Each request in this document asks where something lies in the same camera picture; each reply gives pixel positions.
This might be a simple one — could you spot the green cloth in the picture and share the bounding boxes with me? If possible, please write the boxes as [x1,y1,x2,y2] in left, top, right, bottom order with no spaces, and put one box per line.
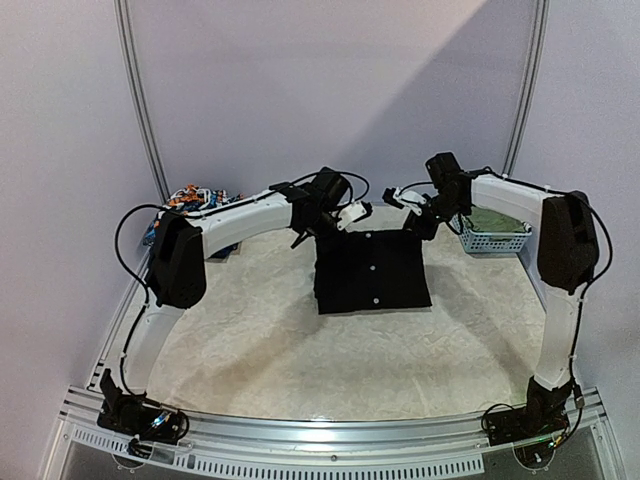
[465,207,529,234]

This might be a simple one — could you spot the black trousers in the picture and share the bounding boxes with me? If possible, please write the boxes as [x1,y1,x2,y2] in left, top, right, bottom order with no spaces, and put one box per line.
[314,230,432,315]

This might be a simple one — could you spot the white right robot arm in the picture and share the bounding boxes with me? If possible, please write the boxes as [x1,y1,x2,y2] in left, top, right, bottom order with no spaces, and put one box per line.
[391,152,609,392]

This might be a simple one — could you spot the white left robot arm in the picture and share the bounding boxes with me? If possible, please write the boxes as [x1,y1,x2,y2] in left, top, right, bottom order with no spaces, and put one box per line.
[119,167,353,395]

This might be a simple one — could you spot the light blue plastic basket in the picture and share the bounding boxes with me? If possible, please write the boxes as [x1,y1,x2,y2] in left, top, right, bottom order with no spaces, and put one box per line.
[452,217,532,254]

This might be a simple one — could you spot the colourful patterned folded shorts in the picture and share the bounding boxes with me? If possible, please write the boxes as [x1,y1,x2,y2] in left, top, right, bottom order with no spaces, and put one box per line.
[142,184,244,247]

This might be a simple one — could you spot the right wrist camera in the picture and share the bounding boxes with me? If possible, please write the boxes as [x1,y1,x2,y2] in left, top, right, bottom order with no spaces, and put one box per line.
[382,187,428,215]

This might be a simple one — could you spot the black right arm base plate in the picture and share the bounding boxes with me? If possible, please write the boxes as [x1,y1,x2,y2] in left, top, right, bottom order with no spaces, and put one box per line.
[480,390,585,450]

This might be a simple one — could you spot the right aluminium frame post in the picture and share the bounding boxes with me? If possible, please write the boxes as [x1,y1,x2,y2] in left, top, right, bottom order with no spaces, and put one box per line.
[502,0,549,175]

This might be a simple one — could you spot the aluminium frame post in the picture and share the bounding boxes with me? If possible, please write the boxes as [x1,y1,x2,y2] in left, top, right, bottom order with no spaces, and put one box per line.
[114,0,170,200]
[502,0,549,175]

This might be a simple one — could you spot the aluminium front rail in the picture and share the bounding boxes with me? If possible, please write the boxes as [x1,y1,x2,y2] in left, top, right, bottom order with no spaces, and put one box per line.
[41,387,630,479]

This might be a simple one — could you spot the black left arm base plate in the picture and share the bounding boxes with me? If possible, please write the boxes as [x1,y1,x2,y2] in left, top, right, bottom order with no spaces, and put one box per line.
[97,369,190,445]

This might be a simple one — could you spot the left aluminium frame post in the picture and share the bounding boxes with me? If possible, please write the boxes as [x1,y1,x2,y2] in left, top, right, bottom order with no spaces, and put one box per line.
[114,0,170,200]

